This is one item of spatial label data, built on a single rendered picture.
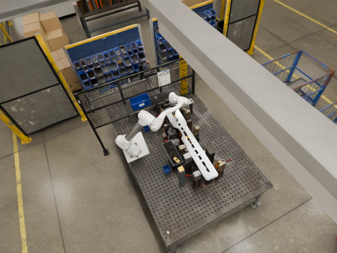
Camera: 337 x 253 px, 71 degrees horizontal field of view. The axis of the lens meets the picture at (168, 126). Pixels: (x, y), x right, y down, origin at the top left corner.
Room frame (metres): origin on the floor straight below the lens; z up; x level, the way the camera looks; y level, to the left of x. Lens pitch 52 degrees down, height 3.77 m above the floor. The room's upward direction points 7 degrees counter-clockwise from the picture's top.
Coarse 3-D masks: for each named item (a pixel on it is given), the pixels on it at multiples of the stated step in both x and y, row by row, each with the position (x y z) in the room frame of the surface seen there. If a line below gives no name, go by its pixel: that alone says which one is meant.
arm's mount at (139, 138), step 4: (140, 132) 2.18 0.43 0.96; (136, 136) 2.13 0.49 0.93; (140, 136) 2.13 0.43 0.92; (132, 140) 2.08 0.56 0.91; (136, 140) 2.08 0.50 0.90; (140, 140) 2.08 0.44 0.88; (140, 144) 2.04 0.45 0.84; (144, 144) 2.04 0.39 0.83; (140, 148) 1.99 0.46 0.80; (144, 148) 1.99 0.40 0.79; (124, 152) 1.94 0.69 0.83; (144, 152) 1.95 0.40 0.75; (148, 152) 1.95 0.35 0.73; (128, 156) 1.89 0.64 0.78; (140, 156) 1.90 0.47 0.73; (128, 160) 1.85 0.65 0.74; (132, 160) 1.85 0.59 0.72
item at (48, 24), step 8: (24, 16) 6.27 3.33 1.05; (32, 16) 6.22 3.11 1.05; (40, 16) 6.16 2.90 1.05; (48, 16) 6.11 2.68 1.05; (56, 16) 6.25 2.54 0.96; (24, 24) 5.84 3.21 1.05; (32, 24) 5.79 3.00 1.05; (40, 24) 5.82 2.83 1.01; (48, 24) 5.96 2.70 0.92; (56, 24) 6.01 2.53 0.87; (24, 32) 5.44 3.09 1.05; (32, 32) 5.47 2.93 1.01; (40, 32) 5.51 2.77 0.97; (48, 32) 5.90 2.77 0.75; (56, 32) 5.85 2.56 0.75; (64, 32) 6.71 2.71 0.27; (48, 40) 5.55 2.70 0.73; (56, 40) 5.60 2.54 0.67; (64, 40) 5.65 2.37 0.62; (48, 48) 5.51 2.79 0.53; (56, 48) 5.57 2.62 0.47
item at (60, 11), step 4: (68, 4) 8.22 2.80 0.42; (72, 4) 8.28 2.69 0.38; (52, 8) 8.04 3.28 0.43; (56, 8) 8.08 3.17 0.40; (60, 8) 8.12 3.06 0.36; (64, 8) 8.16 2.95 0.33; (68, 8) 8.21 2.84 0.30; (72, 8) 8.25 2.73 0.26; (40, 12) 7.89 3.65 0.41; (44, 12) 7.93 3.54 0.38; (56, 12) 8.06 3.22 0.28; (60, 12) 8.10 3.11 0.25; (64, 12) 8.14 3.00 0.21; (68, 12) 8.19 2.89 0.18; (72, 12) 8.23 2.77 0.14; (60, 16) 8.09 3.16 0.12; (64, 16) 8.15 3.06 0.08; (68, 16) 8.20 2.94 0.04; (72, 16) 8.24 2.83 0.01
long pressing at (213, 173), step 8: (176, 112) 2.45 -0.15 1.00; (176, 120) 2.28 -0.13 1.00; (184, 120) 2.27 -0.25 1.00; (176, 128) 2.15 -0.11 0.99; (184, 128) 2.12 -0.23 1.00; (184, 136) 1.98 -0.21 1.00; (192, 136) 1.96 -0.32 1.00; (184, 144) 1.84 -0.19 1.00; (192, 152) 1.70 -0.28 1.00; (200, 152) 1.68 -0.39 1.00; (200, 160) 1.56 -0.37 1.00; (208, 160) 1.54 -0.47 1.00; (200, 168) 1.44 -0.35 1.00; (208, 168) 1.43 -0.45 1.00; (208, 176) 1.31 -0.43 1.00; (216, 176) 1.30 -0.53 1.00
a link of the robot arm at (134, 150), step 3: (132, 144) 1.92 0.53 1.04; (129, 147) 1.87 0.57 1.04; (132, 147) 1.86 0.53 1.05; (135, 147) 1.86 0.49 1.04; (138, 147) 1.89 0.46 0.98; (129, 150) 1.83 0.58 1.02; (132, 150) 1.81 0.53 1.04; (135, 150) 1.81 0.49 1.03; (138, 150) 1.82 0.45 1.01; (129, 153) 1.81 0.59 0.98; (132, 153) 1.78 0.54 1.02; (135, 153) 1.78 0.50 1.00; (138, 153) 1.79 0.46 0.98; (132, 156) 1.77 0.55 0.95; (135, 156) 1.77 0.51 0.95
